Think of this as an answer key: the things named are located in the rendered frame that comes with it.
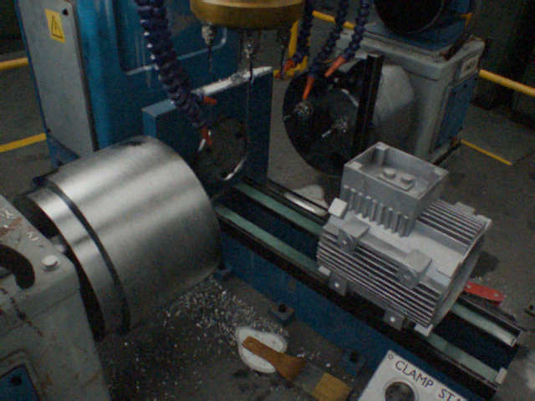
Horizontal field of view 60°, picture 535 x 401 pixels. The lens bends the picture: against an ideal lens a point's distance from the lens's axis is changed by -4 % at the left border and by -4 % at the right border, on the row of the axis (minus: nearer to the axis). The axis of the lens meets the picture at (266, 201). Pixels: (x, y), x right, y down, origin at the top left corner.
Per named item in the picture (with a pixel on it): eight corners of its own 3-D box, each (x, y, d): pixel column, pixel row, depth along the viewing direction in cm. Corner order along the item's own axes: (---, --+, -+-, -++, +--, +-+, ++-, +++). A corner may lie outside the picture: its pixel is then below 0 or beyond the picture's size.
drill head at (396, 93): (253, 165, 110) (257, 61, 95) (351, 113, 136) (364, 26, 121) (343, 213, 97) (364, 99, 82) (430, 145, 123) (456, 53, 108)
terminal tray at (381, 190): (336, 205, 72) (343, 164, 68) (372, 178, 79) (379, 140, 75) (405, 241, 66) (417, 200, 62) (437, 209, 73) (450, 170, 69)
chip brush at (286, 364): (236, 351, 83) (236, 347, 82) (252, 332, 86) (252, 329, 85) (340, 413, 74) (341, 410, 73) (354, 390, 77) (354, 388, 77)
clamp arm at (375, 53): (342, 179, 93) (363, 52, 78) (350, 174, 95) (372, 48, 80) (357, 186, 91) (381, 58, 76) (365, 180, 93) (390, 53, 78)
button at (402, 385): (380, 400, 49) (378, 400, 48) (396, 376, 49) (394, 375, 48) (405, 418, 48) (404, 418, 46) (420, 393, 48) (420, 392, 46)
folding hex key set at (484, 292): (457, 295, 96) (460, 289, 95) (459, 285, 98) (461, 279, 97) (501, 309, 93) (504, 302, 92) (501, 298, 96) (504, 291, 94)
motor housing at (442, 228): (308, 290, 79) (323, 196, 68) (369, 236, 91) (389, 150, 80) (415, 357, 69) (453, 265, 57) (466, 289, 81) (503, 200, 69)
